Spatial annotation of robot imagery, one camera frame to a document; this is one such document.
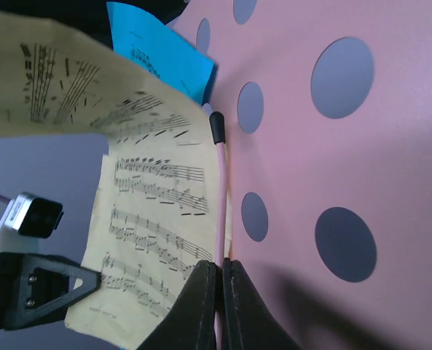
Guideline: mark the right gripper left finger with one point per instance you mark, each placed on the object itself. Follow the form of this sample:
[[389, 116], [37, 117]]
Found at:
[[190, 322]]

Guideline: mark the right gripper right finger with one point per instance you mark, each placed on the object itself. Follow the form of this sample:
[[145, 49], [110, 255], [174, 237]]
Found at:
[[248, 323]]

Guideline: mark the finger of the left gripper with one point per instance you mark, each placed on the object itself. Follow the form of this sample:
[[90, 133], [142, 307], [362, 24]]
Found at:
[[45, 287]]

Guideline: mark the yellow sheet music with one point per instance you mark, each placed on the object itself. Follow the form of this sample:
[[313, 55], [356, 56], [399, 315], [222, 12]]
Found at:
[[155, 212]]

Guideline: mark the pink music stand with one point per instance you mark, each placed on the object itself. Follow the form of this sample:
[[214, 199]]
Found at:
[[288, 163]]

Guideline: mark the blue sheet music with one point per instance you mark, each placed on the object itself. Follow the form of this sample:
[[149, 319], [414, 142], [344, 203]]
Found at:
[[140, 37]]

